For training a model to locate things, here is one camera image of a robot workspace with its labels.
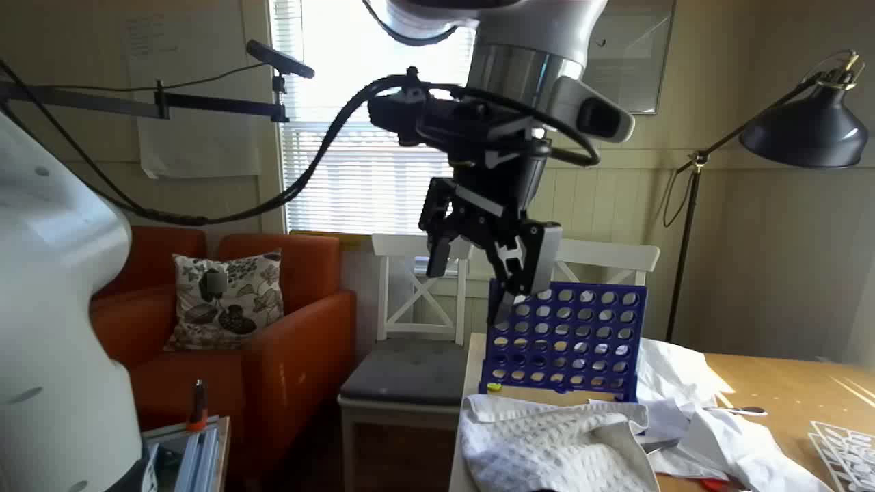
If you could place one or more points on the box of books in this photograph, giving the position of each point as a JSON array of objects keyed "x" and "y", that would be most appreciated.
[{"x": 192, "y": 454}]

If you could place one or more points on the white floral napkin holder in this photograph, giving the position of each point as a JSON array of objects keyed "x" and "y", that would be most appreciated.
[{"x": 849, "y": 454}]

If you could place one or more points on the white wooden chair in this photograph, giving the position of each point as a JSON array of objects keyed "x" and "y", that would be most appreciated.
[{"x": 410, "y": 308}]

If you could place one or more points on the grey chair cushion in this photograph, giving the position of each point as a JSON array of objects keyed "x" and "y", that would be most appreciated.
[{"x": 414, "y": 374}]

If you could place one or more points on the black floor lamp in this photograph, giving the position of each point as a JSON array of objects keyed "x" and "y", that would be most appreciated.
[{"x": 811, "y": 126}]

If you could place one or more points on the blue connect four gameboard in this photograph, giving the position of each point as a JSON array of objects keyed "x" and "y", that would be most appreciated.
[{"x": 570, "y": 338}]

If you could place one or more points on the orange armchair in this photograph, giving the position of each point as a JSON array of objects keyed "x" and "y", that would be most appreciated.
[{"x": 274, "y": 383}]

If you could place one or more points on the white waffle towel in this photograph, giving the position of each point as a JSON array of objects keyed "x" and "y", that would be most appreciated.
[{"x": 524, "y": 446}]

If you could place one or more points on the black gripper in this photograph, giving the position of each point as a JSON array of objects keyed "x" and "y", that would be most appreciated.
[{"x": 486, "y": 202}]

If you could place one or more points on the floral patterned cushion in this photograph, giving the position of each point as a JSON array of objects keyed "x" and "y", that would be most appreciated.
[{"x": 220, "y": 304}]

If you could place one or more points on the framed wall picture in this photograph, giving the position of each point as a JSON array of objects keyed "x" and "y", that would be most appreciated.
[{"x": 626, "y": 53}]

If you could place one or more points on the crumpled white paper napkins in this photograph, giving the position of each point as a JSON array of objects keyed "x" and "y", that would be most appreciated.
[{"x": 695, "y": 438}]

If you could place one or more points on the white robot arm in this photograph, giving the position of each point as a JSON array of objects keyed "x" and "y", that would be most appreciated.
[{"x": 524, "y": 87}]

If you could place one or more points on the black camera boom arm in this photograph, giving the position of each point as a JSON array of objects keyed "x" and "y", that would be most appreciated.
[{"x": 166, "y": 103}]

